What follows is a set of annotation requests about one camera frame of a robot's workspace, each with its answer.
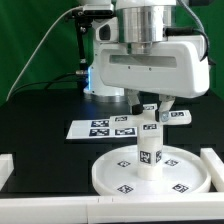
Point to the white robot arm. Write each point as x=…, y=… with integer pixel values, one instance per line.
x=141, y=23

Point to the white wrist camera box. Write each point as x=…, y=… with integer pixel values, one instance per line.
x=108, y=32

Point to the white cross-shaped table base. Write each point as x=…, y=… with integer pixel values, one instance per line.
x=150, y=116

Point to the white right border rail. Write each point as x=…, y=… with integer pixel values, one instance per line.
x=215, y=167

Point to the white fiducial marker sheet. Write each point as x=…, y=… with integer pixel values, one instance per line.
x=97, y=129

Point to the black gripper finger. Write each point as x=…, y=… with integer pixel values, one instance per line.
x=162, y=113
x=136, y=107

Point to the white front border rail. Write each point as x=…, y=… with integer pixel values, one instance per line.
x=112, y=209

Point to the white left border rail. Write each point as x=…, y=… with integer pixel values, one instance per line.
x=6, y=168

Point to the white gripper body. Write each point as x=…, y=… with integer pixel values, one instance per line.
x=173, y=67

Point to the white round table top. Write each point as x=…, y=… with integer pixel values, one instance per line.
x=123, y=171

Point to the white border rail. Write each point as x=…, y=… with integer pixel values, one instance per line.
x=6, y=168
x=215, y=167
x=112, y=209

